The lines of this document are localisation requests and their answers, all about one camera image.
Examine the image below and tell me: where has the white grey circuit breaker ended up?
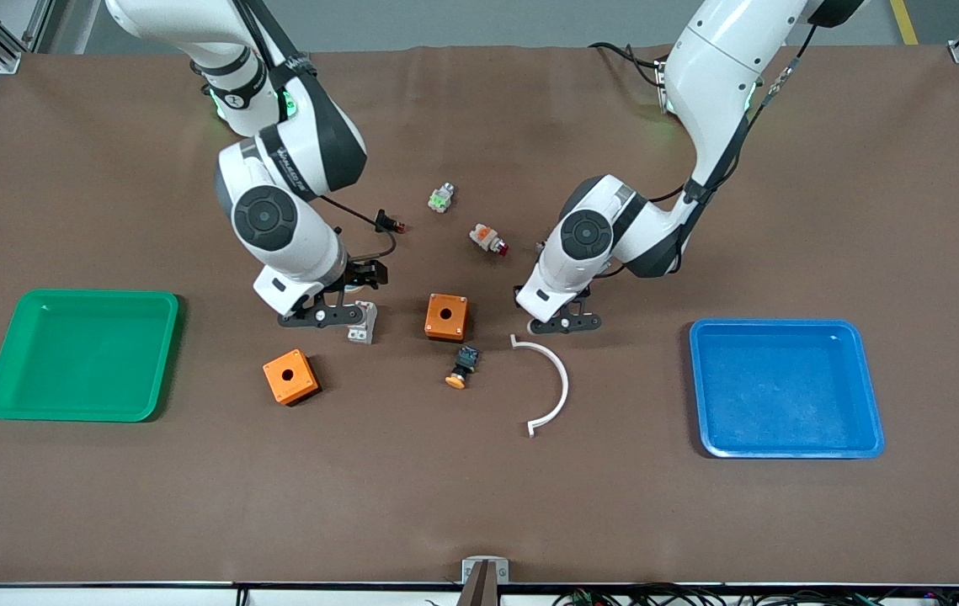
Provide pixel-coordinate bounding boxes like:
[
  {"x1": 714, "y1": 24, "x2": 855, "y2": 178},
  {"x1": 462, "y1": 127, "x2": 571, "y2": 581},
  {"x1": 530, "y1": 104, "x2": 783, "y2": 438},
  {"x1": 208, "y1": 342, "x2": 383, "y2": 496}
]
[{"x1": 348, "y1": 301, "x2": 379, "y2": 345}]

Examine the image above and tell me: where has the red pushbutton with orange block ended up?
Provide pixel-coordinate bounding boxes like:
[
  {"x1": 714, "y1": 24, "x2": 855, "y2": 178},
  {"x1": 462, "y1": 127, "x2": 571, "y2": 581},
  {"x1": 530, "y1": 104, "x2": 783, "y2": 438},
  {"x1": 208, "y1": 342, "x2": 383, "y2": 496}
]
[{"x1": 469, "y1": 223, "x2": 510, "y2": 257}]

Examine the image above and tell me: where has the black pushbutton with orange cap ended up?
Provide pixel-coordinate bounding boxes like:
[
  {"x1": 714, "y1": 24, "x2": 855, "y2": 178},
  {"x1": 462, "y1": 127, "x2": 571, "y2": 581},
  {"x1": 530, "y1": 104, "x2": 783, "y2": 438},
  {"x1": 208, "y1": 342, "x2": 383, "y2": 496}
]
[{"x1": 445, "y1": 344, "x2": 481, "y2": 391}]

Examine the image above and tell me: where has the brown table mat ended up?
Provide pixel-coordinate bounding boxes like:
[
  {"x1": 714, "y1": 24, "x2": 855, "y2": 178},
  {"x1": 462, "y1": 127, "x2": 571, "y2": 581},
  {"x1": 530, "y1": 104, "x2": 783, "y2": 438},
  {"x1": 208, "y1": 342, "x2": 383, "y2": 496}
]
[{"x1": 0, "y1": 44, "x2": 959, "y2": 587}]

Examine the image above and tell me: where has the green plastic tray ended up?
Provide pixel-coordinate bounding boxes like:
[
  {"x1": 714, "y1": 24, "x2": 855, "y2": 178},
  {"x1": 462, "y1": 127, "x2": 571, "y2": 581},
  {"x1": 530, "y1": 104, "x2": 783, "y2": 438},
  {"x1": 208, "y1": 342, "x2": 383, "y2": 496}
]
[{"x1": 0, "y1": 289, "x2": 181, "y2": 423}]

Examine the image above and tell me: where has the blue plastic tray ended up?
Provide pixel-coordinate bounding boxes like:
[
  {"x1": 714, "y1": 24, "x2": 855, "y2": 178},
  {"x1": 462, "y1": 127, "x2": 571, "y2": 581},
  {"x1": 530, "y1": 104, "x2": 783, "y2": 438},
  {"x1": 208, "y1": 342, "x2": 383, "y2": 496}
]
[{"x1": 689, "y1": 318, "x2": 886, "y2": 460}]

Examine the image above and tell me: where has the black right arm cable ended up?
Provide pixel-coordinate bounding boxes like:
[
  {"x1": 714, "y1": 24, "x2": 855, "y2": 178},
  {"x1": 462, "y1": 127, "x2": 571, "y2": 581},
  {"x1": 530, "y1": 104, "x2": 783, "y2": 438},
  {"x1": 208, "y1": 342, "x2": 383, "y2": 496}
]
[{"x1": 231, "y1": 0, "x2": 400, "y2": 263}]

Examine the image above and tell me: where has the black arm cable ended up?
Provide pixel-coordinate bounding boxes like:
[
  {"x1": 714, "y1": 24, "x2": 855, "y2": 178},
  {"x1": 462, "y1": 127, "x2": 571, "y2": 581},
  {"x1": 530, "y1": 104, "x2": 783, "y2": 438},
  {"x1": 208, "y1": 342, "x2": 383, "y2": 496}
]
[
  {"x1": 647, "y1": 21, "x2": 821, "y2": 207},
  {"x1": 231, "y1": 0, "x2": 400, "y2": 263}
]

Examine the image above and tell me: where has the large white half-ring clamp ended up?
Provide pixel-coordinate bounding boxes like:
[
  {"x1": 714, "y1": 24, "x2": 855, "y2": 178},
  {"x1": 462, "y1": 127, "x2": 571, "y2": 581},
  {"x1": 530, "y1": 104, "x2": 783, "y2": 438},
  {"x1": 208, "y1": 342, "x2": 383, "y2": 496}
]
[{"x1": 509, "y1": 334, "x2": 570, "y2": 438}]

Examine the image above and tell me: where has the orange button enclosure box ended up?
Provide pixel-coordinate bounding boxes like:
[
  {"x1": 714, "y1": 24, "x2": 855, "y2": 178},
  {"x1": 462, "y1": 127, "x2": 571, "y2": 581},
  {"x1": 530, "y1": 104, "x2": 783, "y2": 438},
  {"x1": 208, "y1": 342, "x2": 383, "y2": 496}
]
[
  {"x1": 262, "y1": 348, "x2": 322, "y2": 407},
  {"x1": 424, "y1": 293, "x2": 471, "y2": 343}
]

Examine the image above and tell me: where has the black base cable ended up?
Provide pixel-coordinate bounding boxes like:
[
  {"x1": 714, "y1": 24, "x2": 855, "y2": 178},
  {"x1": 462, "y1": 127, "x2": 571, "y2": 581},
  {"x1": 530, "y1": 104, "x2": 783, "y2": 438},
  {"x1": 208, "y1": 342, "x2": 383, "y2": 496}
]
[{"x1": 589, "y1": 40, "x2": 669, "y2": 89}]

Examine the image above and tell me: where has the metal bracket at table edge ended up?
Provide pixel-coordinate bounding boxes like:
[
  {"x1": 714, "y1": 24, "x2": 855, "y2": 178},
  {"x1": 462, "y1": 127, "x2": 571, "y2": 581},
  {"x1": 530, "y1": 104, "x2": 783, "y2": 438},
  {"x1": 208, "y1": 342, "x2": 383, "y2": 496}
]
[{"x1": 461, "y1": 556, "x2": 510, "y2": 606}]

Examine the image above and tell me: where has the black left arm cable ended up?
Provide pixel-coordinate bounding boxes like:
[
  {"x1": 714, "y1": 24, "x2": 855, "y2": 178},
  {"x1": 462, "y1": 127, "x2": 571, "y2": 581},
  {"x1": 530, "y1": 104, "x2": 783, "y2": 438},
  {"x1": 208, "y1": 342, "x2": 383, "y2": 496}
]
[{"x1": 647, "y1": 21, "x2": 821, "y2": 207}]

